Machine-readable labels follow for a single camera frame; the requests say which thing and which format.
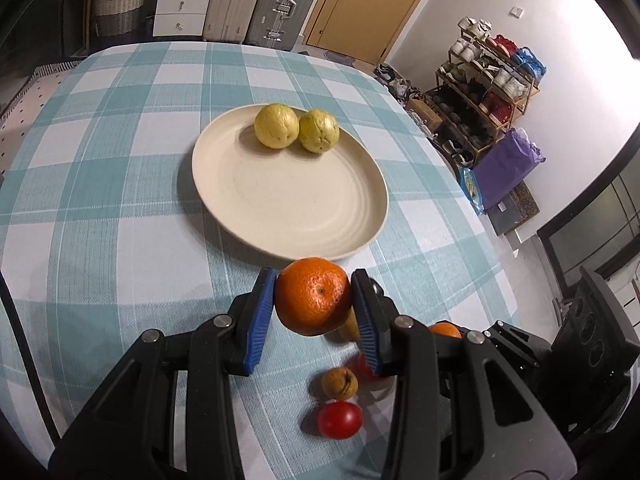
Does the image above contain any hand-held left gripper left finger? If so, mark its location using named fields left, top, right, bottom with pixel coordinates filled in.
left=47, top=267, right=278, bottom=480

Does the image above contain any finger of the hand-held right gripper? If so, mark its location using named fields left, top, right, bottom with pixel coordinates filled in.
left=482, top=321, right=553, bottom=368

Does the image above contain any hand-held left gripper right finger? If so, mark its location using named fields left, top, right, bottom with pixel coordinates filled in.
left=350, top=268, right=581, bottom=480

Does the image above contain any yellow-brown small fruit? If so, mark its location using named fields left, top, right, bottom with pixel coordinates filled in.
left=339, top=310, right=361, bottom=343

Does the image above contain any red tomato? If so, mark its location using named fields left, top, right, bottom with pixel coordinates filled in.
left=316, top=400, right=364, bottom=440
left=345, top=352, right=386, bottom=383

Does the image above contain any large orange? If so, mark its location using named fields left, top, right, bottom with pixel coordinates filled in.
left=275, top=257, right=353, bottom=337

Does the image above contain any brown round fruit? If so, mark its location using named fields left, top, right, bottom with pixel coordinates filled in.
left=320, top=367, right=359, bottom=401

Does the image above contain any small orange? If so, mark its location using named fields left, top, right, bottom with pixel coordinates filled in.
left=427, top=322, right=463, bottom=340

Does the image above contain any cream round plate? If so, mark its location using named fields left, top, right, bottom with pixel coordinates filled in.
left=191, top=104, right=390, bottom=261

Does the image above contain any dark glass door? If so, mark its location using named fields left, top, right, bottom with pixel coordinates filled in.
left=537, top=160, right=640, bottom=301

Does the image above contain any blue printed packet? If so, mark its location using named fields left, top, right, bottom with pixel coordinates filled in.
left=460, top=167, right=486, bottom=216

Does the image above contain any purple bag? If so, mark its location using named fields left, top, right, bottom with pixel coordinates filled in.
left=472, top=128, right=547, bottom=211

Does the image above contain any yellow-green guava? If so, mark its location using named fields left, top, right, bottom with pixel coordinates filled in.
left=298, top=109, right=341, bottom=154
left=254, top=103, right=301, bottom=149

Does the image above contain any cardboard box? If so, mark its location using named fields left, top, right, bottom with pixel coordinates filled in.
left=405, top=99, right=443, bottom=131

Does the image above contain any teal checked tablecloth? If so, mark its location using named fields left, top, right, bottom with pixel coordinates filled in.
left=0, top=41, right=518, bottom=480

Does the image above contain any pile of shoes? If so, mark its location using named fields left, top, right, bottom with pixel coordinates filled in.
left=375, top=62, right=421, bottom=101

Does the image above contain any silver suitcase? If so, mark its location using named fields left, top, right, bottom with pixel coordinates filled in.
left=245, top=0, right=325, bottom=52

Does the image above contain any dotted floor mat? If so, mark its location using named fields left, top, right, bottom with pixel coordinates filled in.
left=0, top=57, right=83, bottom=161

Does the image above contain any beige suitcase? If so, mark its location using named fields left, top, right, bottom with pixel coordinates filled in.
left=202, top=0, right=273, bottom=45

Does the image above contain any white drawer cabinet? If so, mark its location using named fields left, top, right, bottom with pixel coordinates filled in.
left=152, top=0, right=218, bottom=38

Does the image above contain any wooden door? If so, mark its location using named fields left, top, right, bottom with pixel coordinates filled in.
left=305, top=0, right=446, bottom=63

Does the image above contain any woven laundry basket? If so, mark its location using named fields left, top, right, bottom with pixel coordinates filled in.
left=93, top=0, right=147, bottom=37

